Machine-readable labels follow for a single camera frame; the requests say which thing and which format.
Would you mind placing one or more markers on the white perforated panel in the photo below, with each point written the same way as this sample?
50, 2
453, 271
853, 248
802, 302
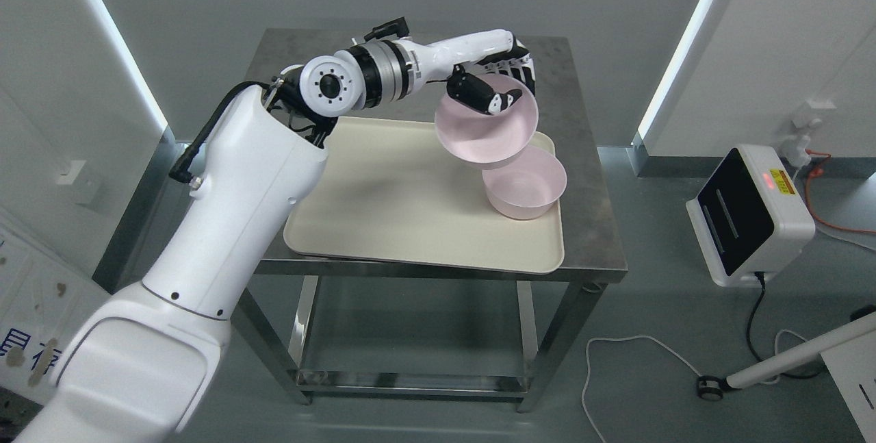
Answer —
852, 368

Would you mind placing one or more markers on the white sign board blue letters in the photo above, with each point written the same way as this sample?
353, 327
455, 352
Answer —
44, 300

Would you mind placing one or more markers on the white wall socket plug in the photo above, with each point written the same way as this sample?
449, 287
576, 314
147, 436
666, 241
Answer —
809, 118

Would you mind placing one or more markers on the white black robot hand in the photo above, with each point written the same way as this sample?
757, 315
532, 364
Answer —
465, 85

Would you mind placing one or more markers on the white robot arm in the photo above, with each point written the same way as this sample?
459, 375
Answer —
138, 368

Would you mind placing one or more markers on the white black device box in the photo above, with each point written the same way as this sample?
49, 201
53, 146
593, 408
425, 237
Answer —
749, 218

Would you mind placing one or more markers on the white stand leg with caster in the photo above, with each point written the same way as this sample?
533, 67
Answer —
714, 388

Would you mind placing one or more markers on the white wall switch box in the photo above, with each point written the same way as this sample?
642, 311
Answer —
80, 182

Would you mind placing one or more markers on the stainless steel table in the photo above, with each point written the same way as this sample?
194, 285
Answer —
552, 308

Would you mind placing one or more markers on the pink bowl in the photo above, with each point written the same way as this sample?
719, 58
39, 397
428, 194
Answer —
485, 141
527, 187

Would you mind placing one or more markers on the cream plastic tray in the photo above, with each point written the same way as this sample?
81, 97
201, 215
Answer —
391, 193

